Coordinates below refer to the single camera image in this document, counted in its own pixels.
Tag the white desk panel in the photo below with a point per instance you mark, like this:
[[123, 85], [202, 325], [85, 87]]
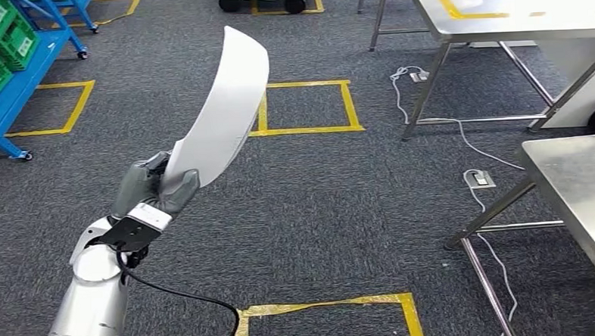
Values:
[[575, 99]]

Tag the grey floor socket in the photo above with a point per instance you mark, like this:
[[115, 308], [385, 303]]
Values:
[[419, 77], [481, 179]]

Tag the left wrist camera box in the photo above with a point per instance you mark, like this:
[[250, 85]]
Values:
[[139, 229]]

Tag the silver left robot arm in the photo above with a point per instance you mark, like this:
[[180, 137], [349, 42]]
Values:
[[92, 296]]

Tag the white curved car panel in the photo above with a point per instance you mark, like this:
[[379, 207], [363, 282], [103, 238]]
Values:
[[224, 105]]

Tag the steel workbench table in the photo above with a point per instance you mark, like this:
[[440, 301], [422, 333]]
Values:
[[574, 185]]

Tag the blue metal shelf rack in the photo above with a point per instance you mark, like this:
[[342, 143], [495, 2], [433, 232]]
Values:
[[18, 88]]

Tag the yellow floor tape square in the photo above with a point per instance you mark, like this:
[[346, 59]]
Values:
[[409, 322], [306, 131]]

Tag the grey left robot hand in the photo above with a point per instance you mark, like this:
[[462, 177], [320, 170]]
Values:
[[137, 186]]

